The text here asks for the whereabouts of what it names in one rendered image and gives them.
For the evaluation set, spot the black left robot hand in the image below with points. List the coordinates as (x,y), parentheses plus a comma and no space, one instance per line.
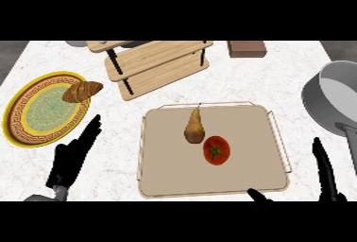
(71,160)

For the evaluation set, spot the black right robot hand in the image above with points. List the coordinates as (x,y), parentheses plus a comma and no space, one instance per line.
(325,176)

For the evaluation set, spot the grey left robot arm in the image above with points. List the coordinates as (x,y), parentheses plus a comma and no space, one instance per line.
(49,194)

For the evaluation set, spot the red tomato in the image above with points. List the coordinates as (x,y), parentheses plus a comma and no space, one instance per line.
(216,150)

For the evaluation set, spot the wooden tiered shelf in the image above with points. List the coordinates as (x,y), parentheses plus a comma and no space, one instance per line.
(154,66)

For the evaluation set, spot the yellow patterned plate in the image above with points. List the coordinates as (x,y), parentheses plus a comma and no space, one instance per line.
(46,108)

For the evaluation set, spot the brown croissant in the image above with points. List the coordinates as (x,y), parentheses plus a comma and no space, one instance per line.
(81,90)

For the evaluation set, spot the grey metal saucepan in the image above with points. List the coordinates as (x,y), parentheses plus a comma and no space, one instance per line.
(332,100)

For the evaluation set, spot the brown pear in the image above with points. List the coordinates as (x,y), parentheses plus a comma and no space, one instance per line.
(195,127)

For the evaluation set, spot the grey round object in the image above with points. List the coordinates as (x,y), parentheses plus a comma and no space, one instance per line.
(77,43)

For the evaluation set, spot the brown rectangular block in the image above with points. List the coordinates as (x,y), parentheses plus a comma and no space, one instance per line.
(247,48)

